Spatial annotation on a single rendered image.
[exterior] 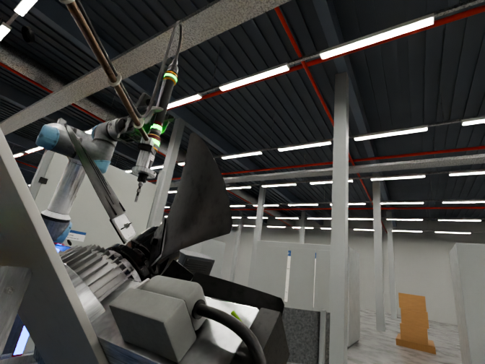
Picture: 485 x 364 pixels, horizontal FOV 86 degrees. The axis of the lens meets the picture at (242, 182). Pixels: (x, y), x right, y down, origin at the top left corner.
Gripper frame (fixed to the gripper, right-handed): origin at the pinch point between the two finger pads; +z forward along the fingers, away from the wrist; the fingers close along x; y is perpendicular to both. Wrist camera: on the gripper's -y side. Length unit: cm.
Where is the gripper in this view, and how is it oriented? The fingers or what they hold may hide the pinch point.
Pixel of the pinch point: (166, 112)
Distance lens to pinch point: 88.5
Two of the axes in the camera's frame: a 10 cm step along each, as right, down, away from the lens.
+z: 8.6, -0.6, -5.1
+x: -4.9, -3.5, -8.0
